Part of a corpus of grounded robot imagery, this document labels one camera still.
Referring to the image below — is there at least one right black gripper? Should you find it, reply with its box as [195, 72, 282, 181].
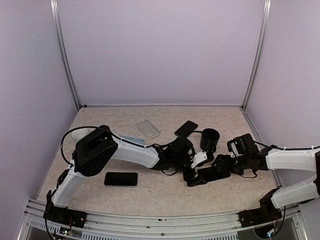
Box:
[212, 153, 250, 175]

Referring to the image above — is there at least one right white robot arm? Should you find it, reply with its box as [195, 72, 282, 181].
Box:
[183, 142, 320, 222]

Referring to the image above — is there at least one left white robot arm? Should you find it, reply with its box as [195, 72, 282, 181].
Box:
[46, 125, 214, 223]

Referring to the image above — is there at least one black phone near mug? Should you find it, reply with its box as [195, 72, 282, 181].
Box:
[174, 120, 199, 138]

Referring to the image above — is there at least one clear white phone case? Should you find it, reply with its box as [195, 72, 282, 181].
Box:
[135, 119, 161, 140]

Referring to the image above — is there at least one light blue phone case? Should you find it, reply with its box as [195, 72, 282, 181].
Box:
[120, 135, 145, 145]

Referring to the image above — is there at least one black phone front table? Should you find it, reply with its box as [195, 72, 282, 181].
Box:
[104, 172, 139, 187]

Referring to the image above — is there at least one dark green mug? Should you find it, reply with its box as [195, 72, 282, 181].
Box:
[200, 128, 220, 153]

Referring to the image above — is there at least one white paper cup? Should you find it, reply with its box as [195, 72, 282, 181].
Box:
[71, 128, 88, 144]

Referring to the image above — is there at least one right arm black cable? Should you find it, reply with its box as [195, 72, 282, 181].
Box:
[253, 141, 320, 151]

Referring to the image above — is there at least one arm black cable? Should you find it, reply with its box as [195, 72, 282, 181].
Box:
[253, 141, 320, 151]
[60, 126, 101, 166]

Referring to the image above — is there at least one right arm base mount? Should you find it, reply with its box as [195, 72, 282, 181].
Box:
[238, 198, 283, 228]

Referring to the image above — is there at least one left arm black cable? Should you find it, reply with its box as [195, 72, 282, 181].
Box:
[60, 126, 101, 166]

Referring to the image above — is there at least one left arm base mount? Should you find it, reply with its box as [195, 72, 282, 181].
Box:
[43, 206, 87, 229]

